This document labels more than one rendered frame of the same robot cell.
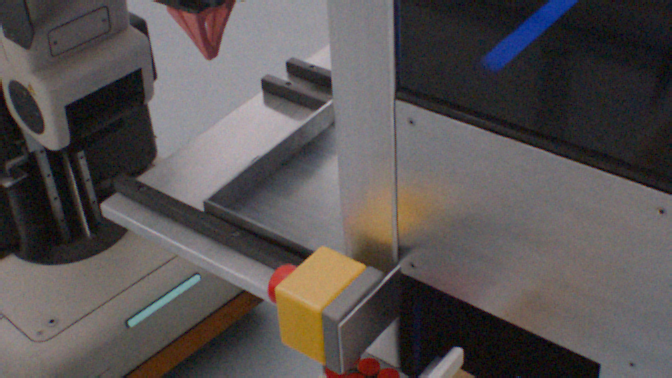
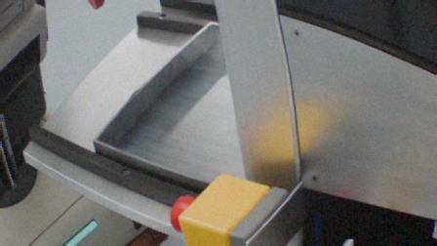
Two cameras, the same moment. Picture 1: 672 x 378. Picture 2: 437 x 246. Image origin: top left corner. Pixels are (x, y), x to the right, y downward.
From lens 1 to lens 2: 0.11 m
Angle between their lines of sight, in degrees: 1
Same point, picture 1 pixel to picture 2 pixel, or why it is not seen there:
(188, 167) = (77, 111)
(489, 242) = (374, 143)
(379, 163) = (273, 75)
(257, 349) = not seen: outside the picture
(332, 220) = (225, 150)
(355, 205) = (253, 124)
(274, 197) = (158, 132)
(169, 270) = (71, 216)
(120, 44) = (27, 20)
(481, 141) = (356, 51)
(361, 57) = not seen: outside the picture
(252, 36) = not seen: outside the picture
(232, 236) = (124, 175)
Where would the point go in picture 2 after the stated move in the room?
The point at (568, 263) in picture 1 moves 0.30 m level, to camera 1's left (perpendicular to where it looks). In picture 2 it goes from (420, 149) to (99, 215)
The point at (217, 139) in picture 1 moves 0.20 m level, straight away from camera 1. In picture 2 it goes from (99, 80) to (88, 17)
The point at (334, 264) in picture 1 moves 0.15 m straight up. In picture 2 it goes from (236, 189) to (212, 44)
